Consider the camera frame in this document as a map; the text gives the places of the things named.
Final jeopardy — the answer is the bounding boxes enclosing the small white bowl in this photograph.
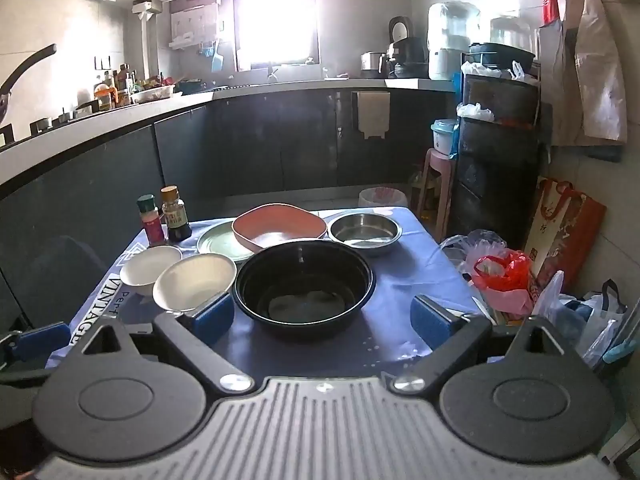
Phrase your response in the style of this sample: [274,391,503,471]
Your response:
[119,245,183,297]

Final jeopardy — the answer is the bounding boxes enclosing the white wall rack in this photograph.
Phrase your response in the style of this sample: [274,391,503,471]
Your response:
[169,2,222,51]

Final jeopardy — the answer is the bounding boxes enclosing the stainless steel bowl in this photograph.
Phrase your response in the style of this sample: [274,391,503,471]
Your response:
[327,212,403,257]

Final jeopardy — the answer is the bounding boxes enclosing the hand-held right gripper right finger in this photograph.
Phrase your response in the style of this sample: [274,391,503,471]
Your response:
[392,295,583,395]

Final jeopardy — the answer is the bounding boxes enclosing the white plastic bag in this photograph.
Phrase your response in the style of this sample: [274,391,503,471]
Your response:
[460,59,526,81]
[456,102,497,122]

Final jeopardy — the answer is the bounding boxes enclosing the black plastic bowl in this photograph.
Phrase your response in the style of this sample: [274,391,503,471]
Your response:
[232,240,375,339]

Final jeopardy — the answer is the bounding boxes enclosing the black coffee machine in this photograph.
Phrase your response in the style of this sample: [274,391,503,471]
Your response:
[386,16,429,79]

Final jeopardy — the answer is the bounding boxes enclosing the pink plastic stool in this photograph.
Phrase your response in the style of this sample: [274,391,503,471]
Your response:
[416,148,457,232]

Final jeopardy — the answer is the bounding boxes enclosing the dark kitchen counter cabinets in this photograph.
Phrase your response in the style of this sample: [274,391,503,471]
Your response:
[0,77,457,321]

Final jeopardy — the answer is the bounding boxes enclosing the green cap spice bottle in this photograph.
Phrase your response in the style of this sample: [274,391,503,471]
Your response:
[137,194,167,247]

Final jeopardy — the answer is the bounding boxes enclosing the large white bowl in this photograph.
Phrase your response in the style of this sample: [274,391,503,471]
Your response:
[152,253,237,312]

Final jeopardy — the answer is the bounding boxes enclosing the pile of plastic bags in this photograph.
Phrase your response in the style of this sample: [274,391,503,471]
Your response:
[532,270,630,368]

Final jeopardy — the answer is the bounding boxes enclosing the red-rimmed steel bowl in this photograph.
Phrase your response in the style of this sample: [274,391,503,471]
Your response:
[231,203,327,254]

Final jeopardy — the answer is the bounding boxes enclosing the white bag holder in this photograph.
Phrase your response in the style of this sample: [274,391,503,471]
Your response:
[351,91,391,140]

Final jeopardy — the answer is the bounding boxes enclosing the white food tray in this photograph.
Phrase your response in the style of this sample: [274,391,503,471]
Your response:
[131,84,177,105]

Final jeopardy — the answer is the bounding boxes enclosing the black drawer cabinet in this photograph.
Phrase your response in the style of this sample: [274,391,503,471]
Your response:
[451,71,552,248]

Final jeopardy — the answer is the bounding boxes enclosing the clear plastic bag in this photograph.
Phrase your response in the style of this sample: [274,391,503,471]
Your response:
[439,229,508,281]

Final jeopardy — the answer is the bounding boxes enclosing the red plastic bag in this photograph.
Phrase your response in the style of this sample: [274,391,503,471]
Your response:
[471,249,535,313]

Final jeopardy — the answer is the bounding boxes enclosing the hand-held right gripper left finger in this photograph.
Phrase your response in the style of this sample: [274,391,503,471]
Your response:
[80,292,253,395]

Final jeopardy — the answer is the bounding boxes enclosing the brown cap soy sauce bottle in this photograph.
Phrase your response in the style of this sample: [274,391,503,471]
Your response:
[160,185,193,242]

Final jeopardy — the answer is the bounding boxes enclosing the hanging beige apron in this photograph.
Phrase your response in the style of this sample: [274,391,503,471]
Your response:
[549,0,629,147]

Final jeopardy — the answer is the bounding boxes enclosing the group of condiment bottles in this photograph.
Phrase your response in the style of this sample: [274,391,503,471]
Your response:
[75,64,137,112]

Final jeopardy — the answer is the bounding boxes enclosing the red gift bag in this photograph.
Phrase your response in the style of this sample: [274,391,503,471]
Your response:
[523,176,608,302]

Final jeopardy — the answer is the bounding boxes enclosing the black cooking pot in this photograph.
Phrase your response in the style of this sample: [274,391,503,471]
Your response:
[468,42,537,69]

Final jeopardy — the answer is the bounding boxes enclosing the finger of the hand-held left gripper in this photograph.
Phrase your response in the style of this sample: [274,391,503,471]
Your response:
[0,322,72,373]

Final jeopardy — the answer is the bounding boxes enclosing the bright window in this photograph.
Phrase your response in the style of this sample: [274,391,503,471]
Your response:
[234,0,322,72]

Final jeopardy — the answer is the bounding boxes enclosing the blue printed tablecloth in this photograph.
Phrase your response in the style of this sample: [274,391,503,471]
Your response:
[45,207,496,391]

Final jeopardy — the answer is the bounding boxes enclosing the trash bin with liner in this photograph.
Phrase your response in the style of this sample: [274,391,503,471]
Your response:
[358,186,408,210]

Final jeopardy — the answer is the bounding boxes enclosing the pale green plate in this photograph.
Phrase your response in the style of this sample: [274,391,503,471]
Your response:
[196,220,256,263]

